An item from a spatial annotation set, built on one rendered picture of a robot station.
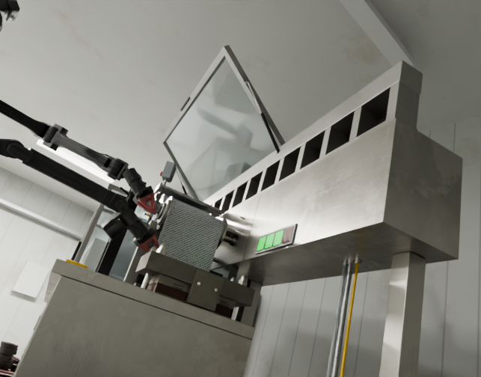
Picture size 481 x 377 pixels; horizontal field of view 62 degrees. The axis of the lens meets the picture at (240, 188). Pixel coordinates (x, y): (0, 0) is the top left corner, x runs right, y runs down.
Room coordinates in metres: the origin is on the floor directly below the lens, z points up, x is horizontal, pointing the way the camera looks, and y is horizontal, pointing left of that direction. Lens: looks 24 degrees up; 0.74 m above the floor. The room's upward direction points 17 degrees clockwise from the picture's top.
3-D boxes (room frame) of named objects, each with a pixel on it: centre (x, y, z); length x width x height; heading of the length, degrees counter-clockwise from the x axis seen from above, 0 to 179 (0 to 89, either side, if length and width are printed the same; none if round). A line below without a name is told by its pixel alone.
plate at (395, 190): (2.34, 0.06, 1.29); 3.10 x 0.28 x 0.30; 19
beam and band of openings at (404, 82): (2.31, 0.13, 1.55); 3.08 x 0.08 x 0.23; 19
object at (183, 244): (1.56, 0.13, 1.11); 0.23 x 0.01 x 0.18; 109
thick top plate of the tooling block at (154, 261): (1.46, 0.06, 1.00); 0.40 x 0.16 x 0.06; 109
